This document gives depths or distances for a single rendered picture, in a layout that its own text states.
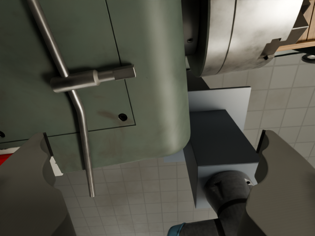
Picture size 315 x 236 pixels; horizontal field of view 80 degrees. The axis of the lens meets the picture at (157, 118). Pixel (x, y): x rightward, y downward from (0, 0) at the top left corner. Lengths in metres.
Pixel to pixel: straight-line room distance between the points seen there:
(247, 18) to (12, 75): 0.33
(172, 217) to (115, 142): 2.49
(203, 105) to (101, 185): 1.76
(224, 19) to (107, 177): 2.10
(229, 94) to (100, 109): 0.68
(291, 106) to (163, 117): 1.85
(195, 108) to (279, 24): 0.60
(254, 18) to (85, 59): 0.24
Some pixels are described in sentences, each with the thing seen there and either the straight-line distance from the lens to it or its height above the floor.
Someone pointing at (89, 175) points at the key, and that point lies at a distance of 0.38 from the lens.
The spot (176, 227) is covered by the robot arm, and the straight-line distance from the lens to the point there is 0.57.
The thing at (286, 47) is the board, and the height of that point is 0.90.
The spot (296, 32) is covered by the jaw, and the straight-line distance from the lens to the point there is 0.40.
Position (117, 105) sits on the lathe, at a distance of 0.30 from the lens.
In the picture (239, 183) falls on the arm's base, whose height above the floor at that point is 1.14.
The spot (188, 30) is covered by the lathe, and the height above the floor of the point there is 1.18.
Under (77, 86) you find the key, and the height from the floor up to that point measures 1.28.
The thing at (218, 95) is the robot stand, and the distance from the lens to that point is 0.88.
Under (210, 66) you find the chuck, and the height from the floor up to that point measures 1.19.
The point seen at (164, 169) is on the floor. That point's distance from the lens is 2.13.
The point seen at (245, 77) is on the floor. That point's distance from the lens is 1.76.
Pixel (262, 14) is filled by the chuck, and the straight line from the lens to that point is 0.32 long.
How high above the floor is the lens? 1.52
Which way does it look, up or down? 61 degrees down
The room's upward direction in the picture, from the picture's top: 178 degrees clockwise
